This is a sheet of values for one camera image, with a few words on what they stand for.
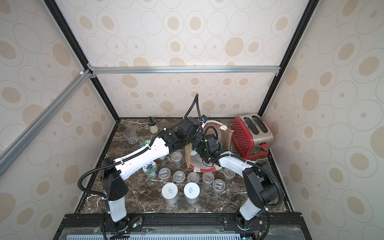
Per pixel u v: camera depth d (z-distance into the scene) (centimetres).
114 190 48
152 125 106
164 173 85
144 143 95
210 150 70
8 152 52
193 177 83
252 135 86
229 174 85
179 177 83
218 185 81
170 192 74
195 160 90
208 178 83
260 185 45
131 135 106
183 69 91
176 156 92
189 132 59
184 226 73
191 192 74
